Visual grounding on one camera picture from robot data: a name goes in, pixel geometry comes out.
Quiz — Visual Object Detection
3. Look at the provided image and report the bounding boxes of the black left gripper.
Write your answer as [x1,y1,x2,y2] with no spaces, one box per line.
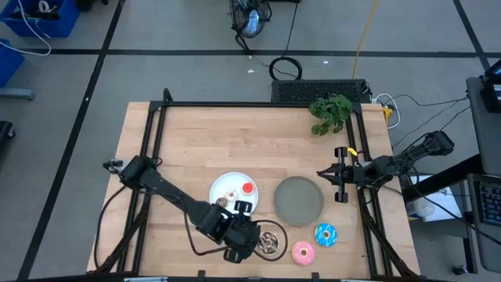
[211,199,261,264]

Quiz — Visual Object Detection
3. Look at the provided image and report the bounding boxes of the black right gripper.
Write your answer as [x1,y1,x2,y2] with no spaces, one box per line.
[315,146,367,204]

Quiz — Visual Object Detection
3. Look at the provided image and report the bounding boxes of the large pink frosted donut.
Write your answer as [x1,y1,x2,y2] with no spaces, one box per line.
[291,240,316,266]

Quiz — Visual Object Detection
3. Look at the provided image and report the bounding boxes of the large chocolate pink-drizzled donut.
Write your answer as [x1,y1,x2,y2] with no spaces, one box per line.
[258,230,280,256]

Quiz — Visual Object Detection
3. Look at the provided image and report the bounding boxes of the grey round plate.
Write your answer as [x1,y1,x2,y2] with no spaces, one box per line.
[273,175,325,227]

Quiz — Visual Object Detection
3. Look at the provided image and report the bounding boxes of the white round plate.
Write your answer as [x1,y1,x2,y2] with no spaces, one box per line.
[208,172,260,216]

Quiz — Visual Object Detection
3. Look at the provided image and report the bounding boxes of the large blue frosted donut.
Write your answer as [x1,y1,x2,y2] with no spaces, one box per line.
[314,222,339,248]

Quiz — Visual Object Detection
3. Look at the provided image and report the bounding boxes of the green potted plant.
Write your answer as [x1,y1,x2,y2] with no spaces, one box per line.
[308,93,353,137]

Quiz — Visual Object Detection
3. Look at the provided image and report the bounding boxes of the black computer tower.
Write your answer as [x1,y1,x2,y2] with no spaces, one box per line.
[271,79,373,103]

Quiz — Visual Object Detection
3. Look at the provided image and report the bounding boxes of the white paper sheets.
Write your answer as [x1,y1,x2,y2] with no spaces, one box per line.
[406,174,467,222]

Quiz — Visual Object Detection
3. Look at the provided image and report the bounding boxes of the grey side desk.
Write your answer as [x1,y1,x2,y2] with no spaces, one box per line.
[465,76,501,177]

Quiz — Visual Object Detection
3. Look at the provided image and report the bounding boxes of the black keyboard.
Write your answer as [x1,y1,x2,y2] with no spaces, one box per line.
[479,182,501,228]

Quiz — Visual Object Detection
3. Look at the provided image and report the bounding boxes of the grey keyboard desk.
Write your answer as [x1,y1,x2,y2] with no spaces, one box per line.
[467,174,501,273]

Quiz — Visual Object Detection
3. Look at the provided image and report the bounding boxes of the black floor fan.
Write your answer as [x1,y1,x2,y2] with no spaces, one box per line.
[229,0,273,39]

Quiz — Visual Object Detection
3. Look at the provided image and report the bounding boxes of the large blue storage bin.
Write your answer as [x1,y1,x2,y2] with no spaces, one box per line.
[0,0,81,39]

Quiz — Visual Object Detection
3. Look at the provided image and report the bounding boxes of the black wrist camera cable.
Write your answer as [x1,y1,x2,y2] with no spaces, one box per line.
[182,203,290,262]

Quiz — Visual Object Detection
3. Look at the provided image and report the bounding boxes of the white power cable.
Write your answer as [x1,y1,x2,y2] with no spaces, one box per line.
[373,92,402,130]

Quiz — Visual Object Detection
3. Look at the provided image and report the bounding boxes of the black metal table frame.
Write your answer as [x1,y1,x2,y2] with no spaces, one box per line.
[86,88,422,282]

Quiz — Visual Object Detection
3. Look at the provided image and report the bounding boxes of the black coiled floor cable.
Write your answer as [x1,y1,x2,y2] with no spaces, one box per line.
[269,56,304,81]

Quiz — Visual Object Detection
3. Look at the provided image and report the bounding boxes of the yellow hanging cable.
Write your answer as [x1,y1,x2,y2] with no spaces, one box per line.
[351,0,380,79]

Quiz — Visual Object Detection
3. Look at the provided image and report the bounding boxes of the thin black hanging cable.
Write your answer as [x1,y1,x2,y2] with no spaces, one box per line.
[284,0,301,60]

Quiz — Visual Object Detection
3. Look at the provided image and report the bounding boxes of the black arm base cable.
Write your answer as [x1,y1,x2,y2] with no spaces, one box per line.
[93,183,128,271]

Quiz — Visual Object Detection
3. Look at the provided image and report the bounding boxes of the white floor cable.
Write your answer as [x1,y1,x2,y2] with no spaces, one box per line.
[0,0,52,56]

